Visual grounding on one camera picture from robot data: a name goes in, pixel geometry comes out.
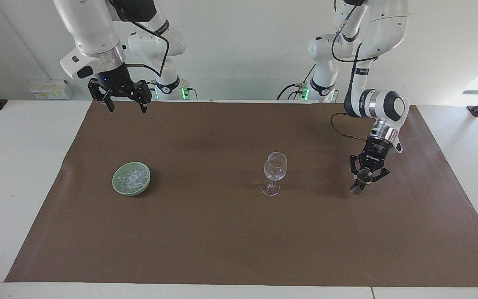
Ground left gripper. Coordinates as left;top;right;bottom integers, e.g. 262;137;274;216
349;137;392;183

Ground clear wine glass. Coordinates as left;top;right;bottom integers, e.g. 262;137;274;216
261;152;288;196

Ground clear ice cubes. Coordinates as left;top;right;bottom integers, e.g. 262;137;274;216
117;167;149;193

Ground green bowl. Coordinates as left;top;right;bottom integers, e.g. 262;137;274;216
112;162;151;197

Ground white wall socket box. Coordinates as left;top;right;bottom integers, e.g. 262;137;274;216
30;79;71;100

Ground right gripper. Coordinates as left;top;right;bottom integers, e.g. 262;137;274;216
88;66;153;114

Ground small metal scoop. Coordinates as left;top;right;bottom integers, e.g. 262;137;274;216
349;169;374;195

